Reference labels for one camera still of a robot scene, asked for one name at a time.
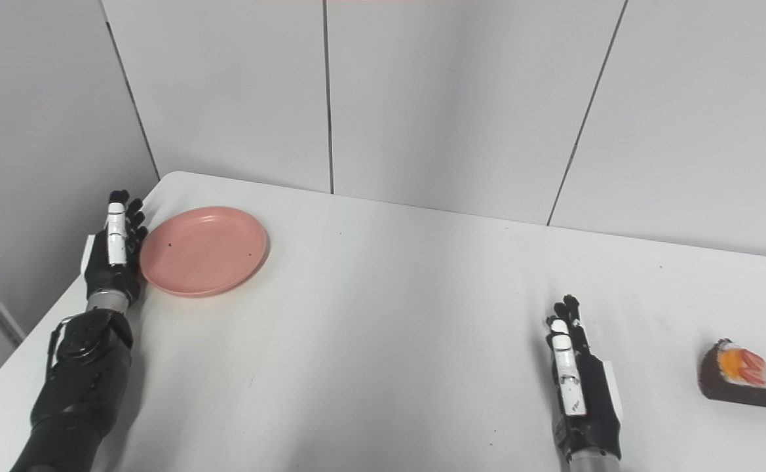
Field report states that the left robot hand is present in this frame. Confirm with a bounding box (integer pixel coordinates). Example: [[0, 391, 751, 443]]
[[83, 190, 148, 305]]

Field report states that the chocolate cake slice with fruit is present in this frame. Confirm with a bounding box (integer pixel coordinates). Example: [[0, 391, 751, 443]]
[[699, 338, 766, 411]]

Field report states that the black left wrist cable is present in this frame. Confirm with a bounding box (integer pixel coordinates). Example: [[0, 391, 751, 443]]
[[45, 316, 74, 381]]

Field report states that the pink plate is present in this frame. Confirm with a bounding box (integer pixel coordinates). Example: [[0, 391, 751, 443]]
[[140, 206, 269, 298]]

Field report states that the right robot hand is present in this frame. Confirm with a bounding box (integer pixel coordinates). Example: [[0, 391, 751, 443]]
[[546, 294, 622, 463]]

